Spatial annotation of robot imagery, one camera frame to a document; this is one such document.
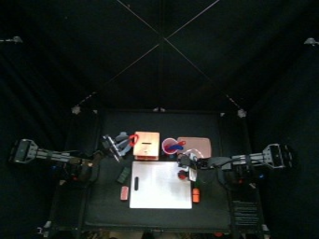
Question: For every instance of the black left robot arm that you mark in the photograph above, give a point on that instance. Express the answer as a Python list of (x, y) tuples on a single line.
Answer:
[(46, 154)]

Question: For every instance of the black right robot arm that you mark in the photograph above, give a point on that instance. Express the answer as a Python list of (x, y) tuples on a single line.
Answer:
[(258, 158)]

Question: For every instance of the red dough disc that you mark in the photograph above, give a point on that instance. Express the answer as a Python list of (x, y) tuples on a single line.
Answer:
[(182, 175)]

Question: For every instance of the wooden drawer box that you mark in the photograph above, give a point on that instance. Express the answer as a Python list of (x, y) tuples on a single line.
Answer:
[(147, 140)]

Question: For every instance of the red bowl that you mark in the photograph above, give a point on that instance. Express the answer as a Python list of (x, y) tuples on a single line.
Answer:
[(166, 146)]

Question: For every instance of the blue toy spoon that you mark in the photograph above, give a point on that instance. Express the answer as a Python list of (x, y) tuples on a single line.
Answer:
[(177, 147)]

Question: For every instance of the beige plastic tray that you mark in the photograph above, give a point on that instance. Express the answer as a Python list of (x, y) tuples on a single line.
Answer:
[(202, 146)]

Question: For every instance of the dark green block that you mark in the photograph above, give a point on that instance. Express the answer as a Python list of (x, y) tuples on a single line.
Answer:
[(123, 175)]

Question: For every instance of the orange toy carrot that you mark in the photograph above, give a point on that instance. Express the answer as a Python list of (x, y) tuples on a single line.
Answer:
[(195, 196)]

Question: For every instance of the white cutting board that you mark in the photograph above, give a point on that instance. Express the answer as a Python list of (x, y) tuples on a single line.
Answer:
[(162, 193)]

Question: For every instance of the pink rectangular block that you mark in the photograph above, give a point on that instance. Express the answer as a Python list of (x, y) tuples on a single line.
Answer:
[(124, 193)]

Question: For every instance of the white printed label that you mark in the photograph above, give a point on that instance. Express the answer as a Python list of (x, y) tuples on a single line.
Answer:
[(245, 211)]

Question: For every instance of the grey metal frame clamp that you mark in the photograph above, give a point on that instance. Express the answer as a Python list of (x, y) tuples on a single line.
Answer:
[(242, 112), (15, 39), (158, 109), (310, 41), (75, 109)]

